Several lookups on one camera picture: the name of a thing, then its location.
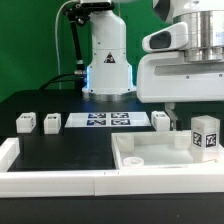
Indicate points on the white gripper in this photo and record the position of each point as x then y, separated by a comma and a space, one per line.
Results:
167, 73

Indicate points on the white square table top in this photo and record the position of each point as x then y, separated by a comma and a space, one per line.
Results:
139, 151

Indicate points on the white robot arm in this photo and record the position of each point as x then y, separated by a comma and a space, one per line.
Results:
109, 74

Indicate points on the white marker sheet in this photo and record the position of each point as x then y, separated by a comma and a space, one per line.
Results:
107, 119

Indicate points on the white U-shaped fence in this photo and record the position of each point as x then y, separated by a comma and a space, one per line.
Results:
102, 182

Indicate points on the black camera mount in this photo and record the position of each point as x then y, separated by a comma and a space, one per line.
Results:
79, 12

